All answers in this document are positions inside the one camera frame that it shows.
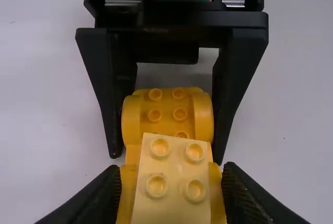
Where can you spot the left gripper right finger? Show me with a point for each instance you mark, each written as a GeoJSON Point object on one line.
{"type": "Point", "coordinates": [242, 198]}

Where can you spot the yellow toy car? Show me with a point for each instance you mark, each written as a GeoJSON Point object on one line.
{"type": "Point", "coordinates": [166, 109]}

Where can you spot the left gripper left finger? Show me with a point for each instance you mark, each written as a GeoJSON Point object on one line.
{"type": "Point", "coordinates": [99, 200]}

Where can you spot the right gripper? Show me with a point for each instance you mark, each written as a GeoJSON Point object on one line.
{"type": "Point", "coordinates": [166, 41]}

